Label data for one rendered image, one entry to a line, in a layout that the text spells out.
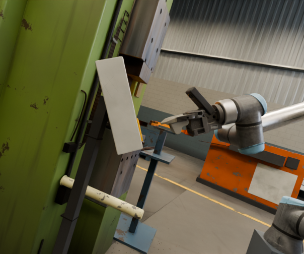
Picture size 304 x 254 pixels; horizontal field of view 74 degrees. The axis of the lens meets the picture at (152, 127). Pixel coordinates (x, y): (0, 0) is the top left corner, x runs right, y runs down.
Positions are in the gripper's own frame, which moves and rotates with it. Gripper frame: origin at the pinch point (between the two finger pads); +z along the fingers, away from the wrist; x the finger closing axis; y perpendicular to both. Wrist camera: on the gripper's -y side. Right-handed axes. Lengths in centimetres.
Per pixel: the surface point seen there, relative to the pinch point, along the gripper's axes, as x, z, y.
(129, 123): -6.8, 12.1, -2.5
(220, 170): 326, -174, 175
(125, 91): -6.8, 11.0, -11.8
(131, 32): 55, -4, -48
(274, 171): 269, -257, 181
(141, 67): 56, -6, -27
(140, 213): 18.7, 15.2, 40.9
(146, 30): 52, -12, -46
